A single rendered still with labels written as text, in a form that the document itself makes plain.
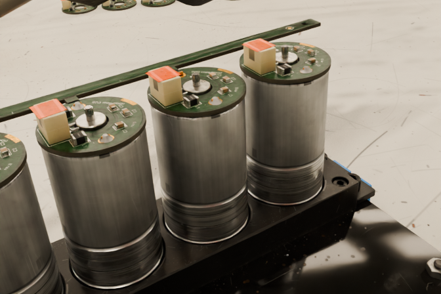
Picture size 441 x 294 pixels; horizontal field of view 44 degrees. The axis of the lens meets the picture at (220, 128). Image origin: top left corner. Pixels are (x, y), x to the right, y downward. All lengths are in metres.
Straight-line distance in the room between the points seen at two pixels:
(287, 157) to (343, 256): 0.03
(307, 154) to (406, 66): 0.15
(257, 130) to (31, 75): 0.19
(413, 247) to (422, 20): 0.22
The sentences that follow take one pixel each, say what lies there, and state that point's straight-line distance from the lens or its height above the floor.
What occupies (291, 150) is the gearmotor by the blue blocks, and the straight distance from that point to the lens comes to 0.15.
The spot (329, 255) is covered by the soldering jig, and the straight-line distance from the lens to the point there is 0.16.
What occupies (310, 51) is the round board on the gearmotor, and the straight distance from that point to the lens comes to 0.15.
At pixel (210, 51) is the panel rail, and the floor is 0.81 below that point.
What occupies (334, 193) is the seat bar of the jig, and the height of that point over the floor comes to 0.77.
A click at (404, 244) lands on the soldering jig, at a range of 0.17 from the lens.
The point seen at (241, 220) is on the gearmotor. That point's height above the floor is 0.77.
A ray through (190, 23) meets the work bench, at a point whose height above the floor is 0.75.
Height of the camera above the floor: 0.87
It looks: 32 degrees down
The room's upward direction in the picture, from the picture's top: 3 degrees counter-clockwise
